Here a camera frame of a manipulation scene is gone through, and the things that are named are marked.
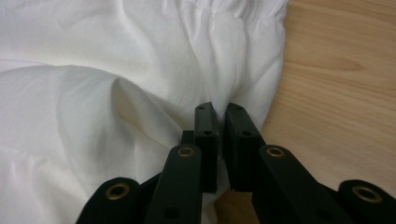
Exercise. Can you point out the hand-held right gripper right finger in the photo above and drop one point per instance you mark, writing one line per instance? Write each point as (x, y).
(241, 155)

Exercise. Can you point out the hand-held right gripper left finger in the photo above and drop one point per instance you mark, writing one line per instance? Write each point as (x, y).
(208, 155)

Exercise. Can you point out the white garment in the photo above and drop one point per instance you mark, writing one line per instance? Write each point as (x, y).
(93, 46)

